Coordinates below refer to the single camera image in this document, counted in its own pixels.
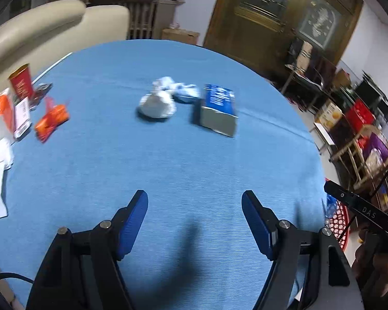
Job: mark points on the metal frame chair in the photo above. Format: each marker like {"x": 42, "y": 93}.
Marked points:
{"x": 305, "y": 71}

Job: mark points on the red paper cup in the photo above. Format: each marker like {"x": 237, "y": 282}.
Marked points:
{"x": 21, "y": 82}

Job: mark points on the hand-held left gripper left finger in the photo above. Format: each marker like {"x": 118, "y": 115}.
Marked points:
{"x": 134, "y": 222}

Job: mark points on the radiator cover cabinet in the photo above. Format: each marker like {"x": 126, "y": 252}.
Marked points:
{"x": 139, "y": 16}

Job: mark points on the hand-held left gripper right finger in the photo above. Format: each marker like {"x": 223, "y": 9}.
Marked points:
{"x": 258, "y": 226}

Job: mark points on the dark snack packet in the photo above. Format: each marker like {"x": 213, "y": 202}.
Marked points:
{"x": 38, "y": 93}

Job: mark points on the white and purple medicine box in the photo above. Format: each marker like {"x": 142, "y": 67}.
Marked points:
{"x": 22, "y": 118}

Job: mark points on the wooden glazed door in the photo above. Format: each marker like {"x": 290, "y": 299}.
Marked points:
{"x": 271, "y": 16}

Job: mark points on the wooden storage shelf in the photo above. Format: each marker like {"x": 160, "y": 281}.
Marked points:
{"x": 359, "y": 155}

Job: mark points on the pale blue crumpled tissue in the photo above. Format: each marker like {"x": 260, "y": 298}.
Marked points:
{"x": 185, "y": 92}

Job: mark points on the white crumpled paper ball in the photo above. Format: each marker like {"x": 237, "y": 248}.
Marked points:
{"x": 156, "y": 105}

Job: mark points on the red gift box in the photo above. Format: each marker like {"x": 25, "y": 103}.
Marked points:
{"x": 359, "y": 113}

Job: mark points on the person's right hand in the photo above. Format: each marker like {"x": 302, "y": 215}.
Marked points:
{"x": 386, "y": 269}

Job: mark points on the brown cardboard box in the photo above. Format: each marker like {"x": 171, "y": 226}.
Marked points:
{"x": 180, "y": 36}

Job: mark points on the orange packet with red strips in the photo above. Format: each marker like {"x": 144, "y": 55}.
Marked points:
{"x": 51, "y": 121}

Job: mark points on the blue tablecloth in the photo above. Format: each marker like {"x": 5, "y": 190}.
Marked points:
{"x": 181, "y": 161}

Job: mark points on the beige leather sofa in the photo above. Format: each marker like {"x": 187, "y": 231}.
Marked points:
{"x": 51, "y": 29}

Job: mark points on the blue cardboard box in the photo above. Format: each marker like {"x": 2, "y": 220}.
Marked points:
{"x": 219, "y": 109}

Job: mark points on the red mesh waste basket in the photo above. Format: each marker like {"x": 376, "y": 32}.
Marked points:
{"x": 339, "y": 224}

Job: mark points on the yellow carton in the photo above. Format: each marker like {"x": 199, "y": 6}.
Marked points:
{"x": 329, "y": 115}

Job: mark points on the purple gift box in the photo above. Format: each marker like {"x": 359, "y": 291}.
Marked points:
{"x": 379, "y": 150}

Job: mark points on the white plastic tube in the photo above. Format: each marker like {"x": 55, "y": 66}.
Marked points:
{"x": 50, "y": 67}

